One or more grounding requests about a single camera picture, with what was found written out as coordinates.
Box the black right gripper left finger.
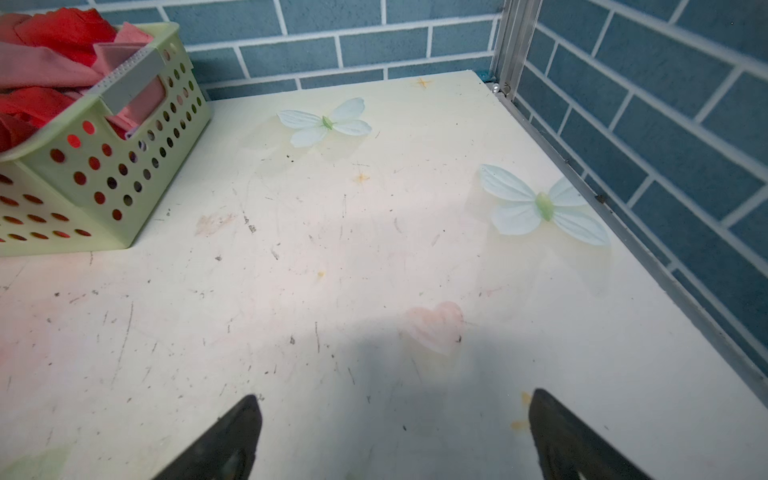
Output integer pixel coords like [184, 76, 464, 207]
[155, 394, 263, 480]

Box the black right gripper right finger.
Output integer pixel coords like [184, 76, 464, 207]
[528, 388, 650, 480]

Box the light green perforated plastic basket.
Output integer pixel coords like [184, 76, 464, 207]
[1, 22, 212, 257]

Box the pink t shirt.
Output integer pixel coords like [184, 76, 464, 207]
[0, 22, 167, 140]

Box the red t shirt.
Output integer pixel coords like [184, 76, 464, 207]
[0, 7, 118, 154]

